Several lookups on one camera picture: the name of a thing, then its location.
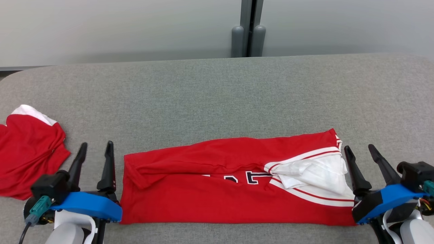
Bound grey partition post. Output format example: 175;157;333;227
240;0;264;57

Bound red white shorts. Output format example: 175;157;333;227
0;104;71;200

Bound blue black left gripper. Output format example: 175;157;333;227
51;141;122;223

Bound black left cable teal plug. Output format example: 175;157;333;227
19;196;53;244

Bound grey cylindrical post bumper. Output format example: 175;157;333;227
232;26;244;58
252;25;266;57

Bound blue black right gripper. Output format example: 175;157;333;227
344;144;424;225

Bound black right cable teal plug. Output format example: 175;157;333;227
422;181;434;210

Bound red white Bulls jersey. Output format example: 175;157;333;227
119;128;357;226

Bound black cable teal plug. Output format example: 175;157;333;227
19;196;53;244
422;181;434;210

